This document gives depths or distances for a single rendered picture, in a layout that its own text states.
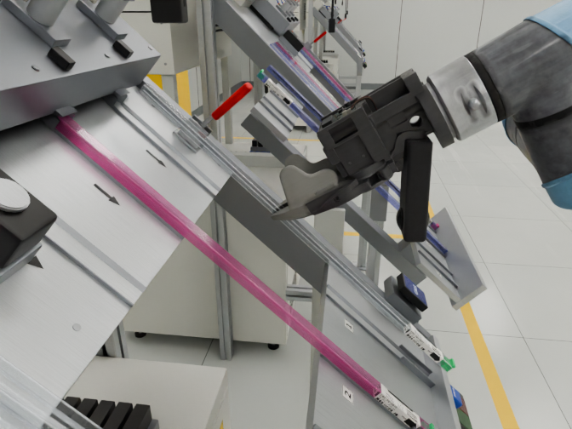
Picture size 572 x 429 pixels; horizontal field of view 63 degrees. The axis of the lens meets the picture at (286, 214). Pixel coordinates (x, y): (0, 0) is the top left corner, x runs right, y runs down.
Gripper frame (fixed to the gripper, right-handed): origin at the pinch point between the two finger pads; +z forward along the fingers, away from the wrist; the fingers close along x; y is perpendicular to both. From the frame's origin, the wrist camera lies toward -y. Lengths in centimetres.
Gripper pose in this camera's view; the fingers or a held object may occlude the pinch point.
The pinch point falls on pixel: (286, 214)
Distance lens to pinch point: 54.7
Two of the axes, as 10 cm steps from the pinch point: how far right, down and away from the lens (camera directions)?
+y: -5.3, -8.0, -2.7
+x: -1.3, 4.0, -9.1
